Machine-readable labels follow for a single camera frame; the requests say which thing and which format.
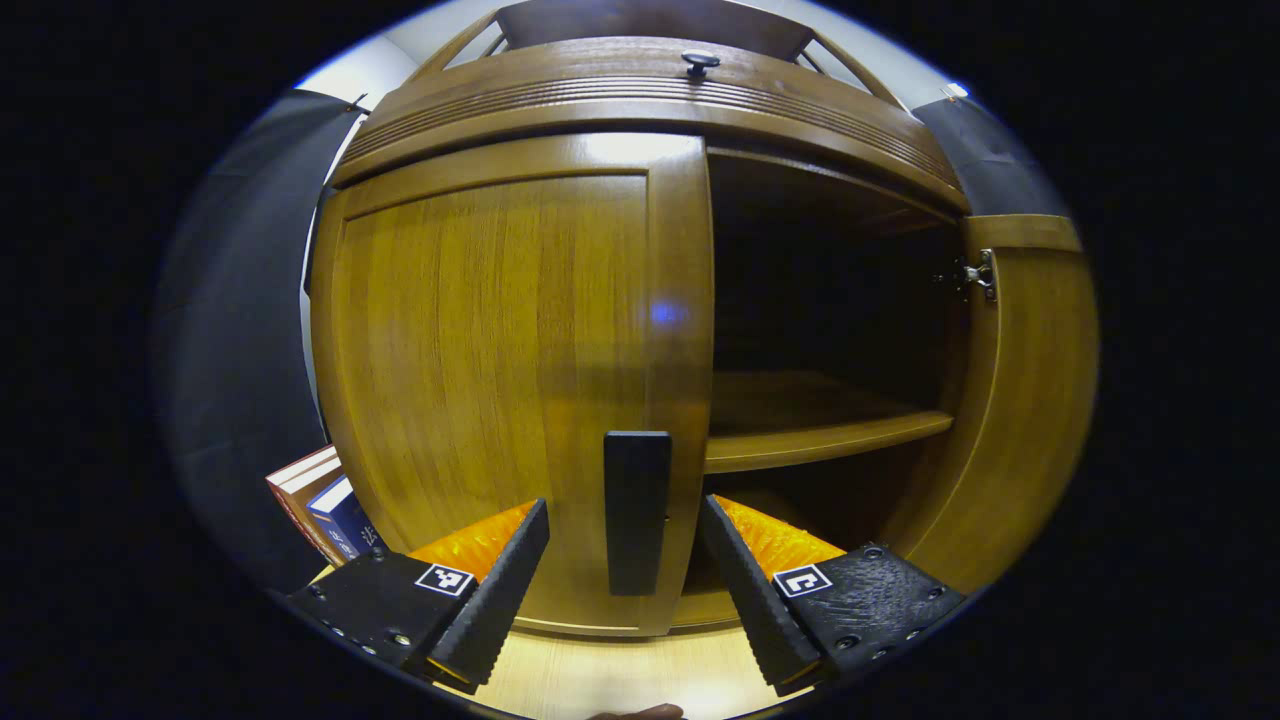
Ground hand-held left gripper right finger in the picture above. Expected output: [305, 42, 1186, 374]
[697, 493, 969, 698]

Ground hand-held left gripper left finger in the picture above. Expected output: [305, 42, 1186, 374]
[285, 497, 551, 697]

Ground black door handle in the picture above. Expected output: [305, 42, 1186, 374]
[603, 430, 673, 598]

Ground wooden cabinet door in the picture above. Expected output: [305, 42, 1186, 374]
[880, 213, 1101, 597]
[310, 132, 716, 639]

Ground wooden double-door shoe cabinet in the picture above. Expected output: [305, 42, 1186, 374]
[305, 0, 1101, 641]

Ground wooden inner cabinet shelf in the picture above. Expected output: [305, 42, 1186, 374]
[703, 372, 956, 476]

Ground metal door hinge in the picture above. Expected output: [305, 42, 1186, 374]
[940, 248, 999, 304]

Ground wooden cabinet drawer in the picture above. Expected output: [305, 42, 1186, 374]
[330, 37, 971, 213]

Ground blue standing book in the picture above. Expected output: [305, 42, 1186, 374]
[306, 475, 387, 561]

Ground red standing book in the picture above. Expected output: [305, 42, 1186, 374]
[265, 445, 346, 567]

